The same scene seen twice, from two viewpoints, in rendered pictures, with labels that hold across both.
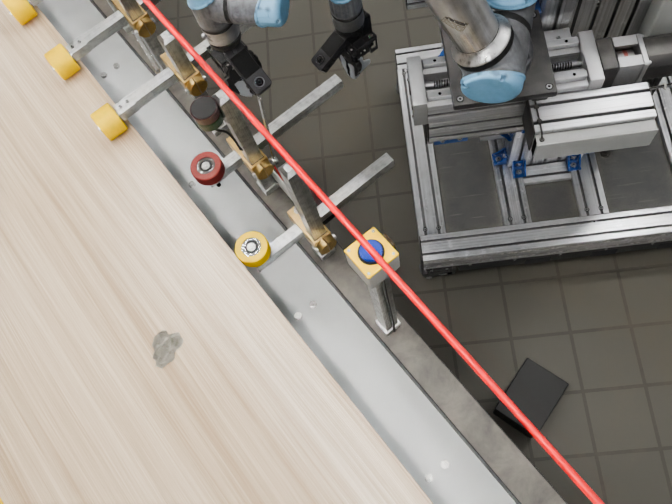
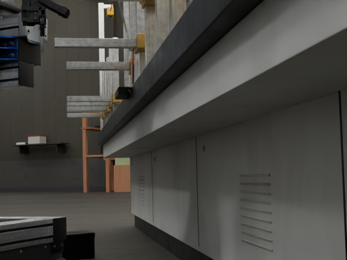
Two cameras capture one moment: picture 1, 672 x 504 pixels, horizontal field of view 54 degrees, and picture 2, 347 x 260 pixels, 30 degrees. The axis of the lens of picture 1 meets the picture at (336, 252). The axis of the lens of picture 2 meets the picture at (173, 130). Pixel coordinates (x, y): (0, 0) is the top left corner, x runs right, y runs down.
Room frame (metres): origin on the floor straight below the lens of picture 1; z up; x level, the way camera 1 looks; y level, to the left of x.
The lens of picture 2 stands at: (3.10, 0.57, 0.38)
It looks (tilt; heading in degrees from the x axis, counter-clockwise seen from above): 4 degrees up; 189
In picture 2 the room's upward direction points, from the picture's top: 1 degrees counter-clockwise
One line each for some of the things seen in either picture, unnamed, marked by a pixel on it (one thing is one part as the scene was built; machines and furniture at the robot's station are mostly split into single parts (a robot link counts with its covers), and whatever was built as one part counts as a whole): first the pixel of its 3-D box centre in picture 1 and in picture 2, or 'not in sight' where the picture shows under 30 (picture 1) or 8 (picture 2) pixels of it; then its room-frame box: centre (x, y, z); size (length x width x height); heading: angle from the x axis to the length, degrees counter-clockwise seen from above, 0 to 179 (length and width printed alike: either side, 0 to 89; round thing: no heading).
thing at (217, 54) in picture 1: (229, 49); not in sight; (0.99, 0.06, 1.14); 0.09 x 0.08 x 0.12; 19
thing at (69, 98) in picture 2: not in sight; (107, 99); (-0.24, -0.33, 0.80); 0.44 x 0.03 x 0.04; 109
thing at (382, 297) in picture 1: (383, 299); (128, 51); (0.40, -0.06, 0.93); 0.05 x 0.05 x 0.45; 19
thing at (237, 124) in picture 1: (249, 149); (141, 29); (0.89, 0.11, 0.91); 0.04 x 0.04 x 0.48; 19
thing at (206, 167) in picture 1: (212, 175); not in sight; (0.89, 0.22, 0.85); 0.08 x 0.08 x 0.11
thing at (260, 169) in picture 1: (250, 155); (143, 44); (0.91, 0.12, 0.85); 0.14 x 0.06 x 0.05; 19
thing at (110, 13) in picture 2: not in sight; (107, 68); (-1.55, -0.68, 1.20); 0.12 x 0.09 x 1.00; 109
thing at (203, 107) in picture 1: (218, 133); not in sight; (0.87, 0.15, 1.04); 0.06 x 0.06 x 0.22; 19
